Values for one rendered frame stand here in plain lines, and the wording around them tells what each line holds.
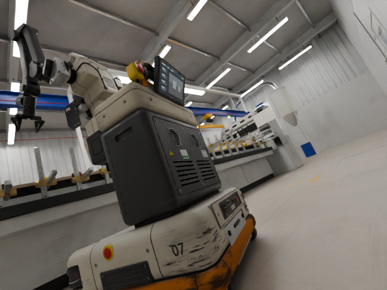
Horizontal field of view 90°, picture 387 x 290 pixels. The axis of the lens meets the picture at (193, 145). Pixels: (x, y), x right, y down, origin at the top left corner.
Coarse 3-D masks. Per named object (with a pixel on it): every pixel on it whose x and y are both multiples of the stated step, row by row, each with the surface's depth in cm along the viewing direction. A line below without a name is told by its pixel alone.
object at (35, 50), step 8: (24, 24) 116; (24, 32) 117; (32, 32) 118; (32, 40) 114; (32, 48) 113; (40, 48) 116; (32, 56) 112; (40, 56) 112; (32, 64) 106; (32, 72) 106
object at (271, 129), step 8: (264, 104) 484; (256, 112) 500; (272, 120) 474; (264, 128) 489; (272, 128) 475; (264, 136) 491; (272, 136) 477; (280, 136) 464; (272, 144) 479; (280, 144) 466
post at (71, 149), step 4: (72, 148) 181; (72, 152) 179; (72, 156) 178; (72, 160) 177; (72, 164) 176; (76, 164) 177; (76, 168) 176; (76, 172) 175; (76, 184) 173; (80, 184) 173
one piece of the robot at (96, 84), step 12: (84, 60) 109; (72, 72) 107; (84, 72) 107; (96, 72) 112; (108, 72) 123; (72, 84) 111; (84, 84) 110; (96, 84) 111; (108, 84) 116; (120, 84) 128; (84, 96) 115; (96, 96) 110; (108, 96) 114; (84, 144) 107
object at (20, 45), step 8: (16, 32) 118; (16, 40) 119; (24, 40) 120; (24, 48) 118; (24, 56) 116; (24, 64) 115; (24, 72) 115; (24, 80) 113; (32, 80) 114; (32, 88) 113
